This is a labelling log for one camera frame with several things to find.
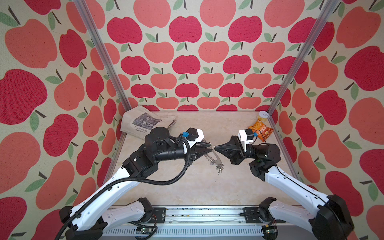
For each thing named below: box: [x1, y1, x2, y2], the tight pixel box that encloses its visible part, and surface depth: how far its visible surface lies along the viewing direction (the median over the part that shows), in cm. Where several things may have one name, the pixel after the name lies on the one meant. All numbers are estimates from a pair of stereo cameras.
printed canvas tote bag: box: [120, 105, 177, 139], surface depth 109 cm
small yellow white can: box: [258, 110, 269, 122], surface depth 114 cm
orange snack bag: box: [247, 120, 274, 143], surface depth 107 cm
